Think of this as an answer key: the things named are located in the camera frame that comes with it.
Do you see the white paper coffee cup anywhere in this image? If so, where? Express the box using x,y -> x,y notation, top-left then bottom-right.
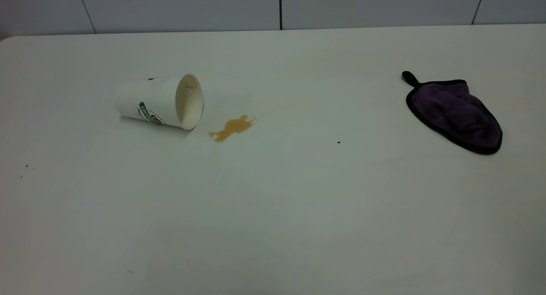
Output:
114,73 -> 204,131

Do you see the purple cloth with black trim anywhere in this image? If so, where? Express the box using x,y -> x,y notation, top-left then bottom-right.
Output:
401,71 -> 503,155

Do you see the brown coffee spill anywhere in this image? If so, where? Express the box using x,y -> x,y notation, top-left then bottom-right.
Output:
208,114 -> 256,143

